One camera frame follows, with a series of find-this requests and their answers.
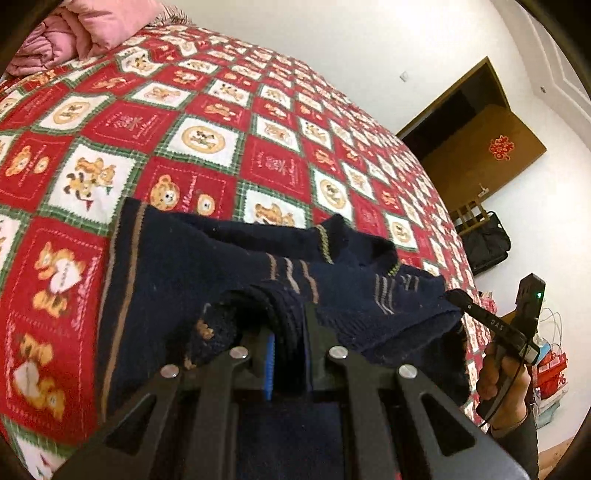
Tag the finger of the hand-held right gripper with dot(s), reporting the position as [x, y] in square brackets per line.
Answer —
[464, 302]

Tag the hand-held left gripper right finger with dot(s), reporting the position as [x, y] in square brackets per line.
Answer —
[316, 337]

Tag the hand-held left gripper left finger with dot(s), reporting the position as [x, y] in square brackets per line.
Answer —
[271, 369]

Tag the navy patterned knit sweater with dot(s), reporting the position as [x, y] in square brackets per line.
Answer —
[184, 258]

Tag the person's right forearm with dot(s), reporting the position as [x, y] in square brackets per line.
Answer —
[517, 447]

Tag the person's right hand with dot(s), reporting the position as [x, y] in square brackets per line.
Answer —
[512, 392]

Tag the black bag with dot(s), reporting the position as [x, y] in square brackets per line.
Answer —
[487, 244]

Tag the red gift bag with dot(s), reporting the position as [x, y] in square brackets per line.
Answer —
[551, 376]

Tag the wooden chair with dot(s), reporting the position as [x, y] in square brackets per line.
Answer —
[471, 214]

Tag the brown wooden door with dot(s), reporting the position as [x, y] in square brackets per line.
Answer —
[485, 161]

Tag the red paper door decoration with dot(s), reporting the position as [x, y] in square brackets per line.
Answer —
[500, 146]

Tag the red checkered bear bedspread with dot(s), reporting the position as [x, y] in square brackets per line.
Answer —
[231, 115]

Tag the folded pink quilt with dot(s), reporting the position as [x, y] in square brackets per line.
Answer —
[69, 27]

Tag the dark wooden door frame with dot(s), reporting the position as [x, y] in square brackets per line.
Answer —
[443, 101]

